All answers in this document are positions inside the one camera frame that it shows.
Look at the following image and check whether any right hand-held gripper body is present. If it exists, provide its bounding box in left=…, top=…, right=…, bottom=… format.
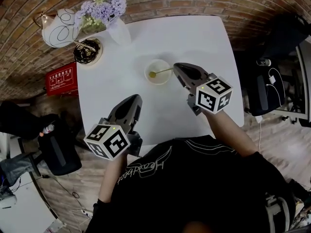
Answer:
left=173, top=62, right=234, bottom=117

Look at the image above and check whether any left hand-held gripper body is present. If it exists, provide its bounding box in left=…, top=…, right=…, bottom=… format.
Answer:
left=84, top=94, right=144, bottom=161

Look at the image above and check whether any white round container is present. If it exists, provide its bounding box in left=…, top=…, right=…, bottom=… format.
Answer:
left=144, top=59, right=173, bottom=85

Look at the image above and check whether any yellow-green spoon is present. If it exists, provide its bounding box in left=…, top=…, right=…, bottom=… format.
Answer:
left=148, top=67, right=174, bottom=79

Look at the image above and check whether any person's left forearm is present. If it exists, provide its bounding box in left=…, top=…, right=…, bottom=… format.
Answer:
left=98, top=151, right=130, bottom=204

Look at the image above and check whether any person's right forearm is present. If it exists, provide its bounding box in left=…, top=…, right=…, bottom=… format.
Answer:
left=202, top=110, right=259, bottom=158

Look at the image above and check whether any black office chair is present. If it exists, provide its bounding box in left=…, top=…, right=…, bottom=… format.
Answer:
left=244, top=13, right=310, bottom=117
left=23, top=114, right=83, bottom=177

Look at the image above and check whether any bottle with red label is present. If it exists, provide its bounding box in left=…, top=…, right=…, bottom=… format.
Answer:
left=42, top=123, right=56, bottom=134

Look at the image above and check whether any red sign board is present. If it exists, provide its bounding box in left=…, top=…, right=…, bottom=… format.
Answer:
left=45, top=62, right=79, bottom=97

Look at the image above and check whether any person's black printed t-shirt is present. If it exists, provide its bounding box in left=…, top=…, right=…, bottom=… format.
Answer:
left=85, top=134, right=296, bottom=233

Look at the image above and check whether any white desk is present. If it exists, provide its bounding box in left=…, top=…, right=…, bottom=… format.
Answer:
left=0, top=173, right=60, bottom=233

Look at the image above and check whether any white vase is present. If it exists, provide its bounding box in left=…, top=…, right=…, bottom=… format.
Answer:
left=106, top=17, right=132, bottom=46

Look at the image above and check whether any white lamp with line drawing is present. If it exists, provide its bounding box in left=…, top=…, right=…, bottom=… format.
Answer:
left=33, top=8, right=104, bottom=67

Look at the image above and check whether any purple flower bouquet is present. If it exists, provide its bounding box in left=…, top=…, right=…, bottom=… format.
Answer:
left=73, top=0, right=127, bottom=34

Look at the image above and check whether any white charger cable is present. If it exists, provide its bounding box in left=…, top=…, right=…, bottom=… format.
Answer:
left=265, top=67, right=285, bottom=107

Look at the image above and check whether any coiled black cable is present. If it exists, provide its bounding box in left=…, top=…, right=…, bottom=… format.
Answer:
left=73, top=40, right=101, bottom=63

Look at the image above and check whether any grey strap bag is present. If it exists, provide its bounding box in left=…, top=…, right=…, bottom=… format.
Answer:
left=264, top=192, right=296, bottom=233

